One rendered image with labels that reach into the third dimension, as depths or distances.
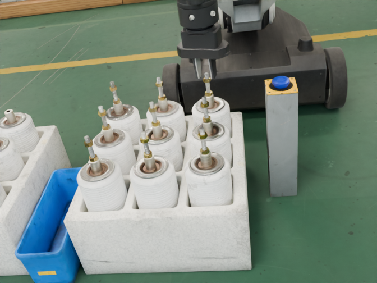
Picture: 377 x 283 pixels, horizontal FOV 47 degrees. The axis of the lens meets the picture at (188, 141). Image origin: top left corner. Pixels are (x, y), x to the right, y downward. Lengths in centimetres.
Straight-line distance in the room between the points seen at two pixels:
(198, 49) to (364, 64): 97
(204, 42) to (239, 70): 41
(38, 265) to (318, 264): 62
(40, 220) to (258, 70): 77
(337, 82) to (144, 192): 75
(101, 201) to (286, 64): 75
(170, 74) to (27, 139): 49
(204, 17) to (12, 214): 62
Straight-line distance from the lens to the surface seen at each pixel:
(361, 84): 169
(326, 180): 123
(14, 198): 109
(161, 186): 89
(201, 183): 87
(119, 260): 103
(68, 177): 123
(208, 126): 97
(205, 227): 91
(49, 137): 127
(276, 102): 100
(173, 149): 99
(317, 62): 141
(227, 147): 99
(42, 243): 115
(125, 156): 102
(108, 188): 93
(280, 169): 112
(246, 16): 151
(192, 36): 99
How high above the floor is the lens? 80
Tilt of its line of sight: 35 degrees down
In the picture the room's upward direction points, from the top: 9 degrees counter-clockwise
